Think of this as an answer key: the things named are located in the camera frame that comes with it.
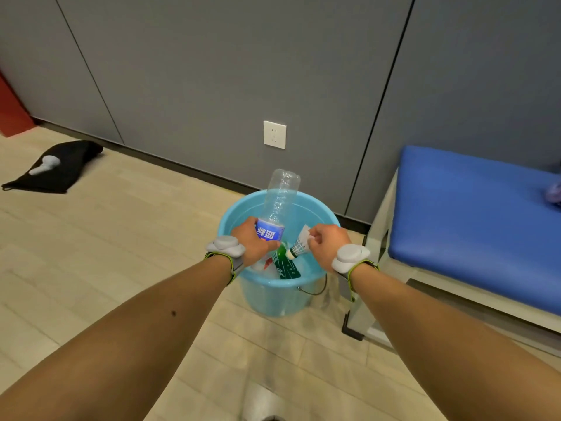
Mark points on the person's left hand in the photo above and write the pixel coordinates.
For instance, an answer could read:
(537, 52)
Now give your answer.
(250, 247)

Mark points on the person's right hand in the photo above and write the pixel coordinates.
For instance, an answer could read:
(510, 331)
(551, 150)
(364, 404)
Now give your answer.
(328, 243)

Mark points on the white shuttlecock green band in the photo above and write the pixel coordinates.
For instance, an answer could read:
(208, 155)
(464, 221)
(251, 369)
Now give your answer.
(300, 245)

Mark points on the green label bottle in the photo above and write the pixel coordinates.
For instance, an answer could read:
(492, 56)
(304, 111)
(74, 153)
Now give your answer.
(289, 269)

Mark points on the blue plastic bucket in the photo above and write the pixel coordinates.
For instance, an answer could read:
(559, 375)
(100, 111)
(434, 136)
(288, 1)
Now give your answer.
(271, 298)

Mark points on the blue label clear bottle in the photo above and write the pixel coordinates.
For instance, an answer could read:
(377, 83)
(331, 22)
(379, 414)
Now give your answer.
(280, 201)

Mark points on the blue padded bench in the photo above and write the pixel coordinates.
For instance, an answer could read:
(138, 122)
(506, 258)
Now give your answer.
(460, 223)

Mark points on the purple label bottle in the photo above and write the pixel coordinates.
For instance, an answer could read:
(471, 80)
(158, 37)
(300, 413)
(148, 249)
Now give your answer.
(555, 192)

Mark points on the person's right forearm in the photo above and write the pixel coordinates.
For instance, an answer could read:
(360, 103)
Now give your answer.
(438, 346)

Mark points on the person's left forearm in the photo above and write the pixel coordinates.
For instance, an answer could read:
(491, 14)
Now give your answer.
(131, 337)

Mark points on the white left wrist tracker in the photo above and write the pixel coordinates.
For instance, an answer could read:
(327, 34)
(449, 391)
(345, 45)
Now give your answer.
(225, 245)

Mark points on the white wrist tracker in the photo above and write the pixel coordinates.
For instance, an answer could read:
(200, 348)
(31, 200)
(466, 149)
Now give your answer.
(225, 245)
(350, 254)

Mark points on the white right wrist tracker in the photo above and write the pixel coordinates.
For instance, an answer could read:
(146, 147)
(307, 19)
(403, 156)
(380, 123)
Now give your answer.
(350, 254)

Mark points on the black cloth bag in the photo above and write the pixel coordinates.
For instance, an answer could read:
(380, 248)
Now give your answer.
(65, 170)

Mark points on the white controller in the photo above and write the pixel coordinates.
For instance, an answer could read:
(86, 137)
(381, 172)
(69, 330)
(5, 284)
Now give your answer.
(46, 164)

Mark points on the red board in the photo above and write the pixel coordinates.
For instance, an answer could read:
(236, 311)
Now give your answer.
(13, 113)

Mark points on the white wall socket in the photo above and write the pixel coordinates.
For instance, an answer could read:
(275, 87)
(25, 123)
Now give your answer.
(275, 135)

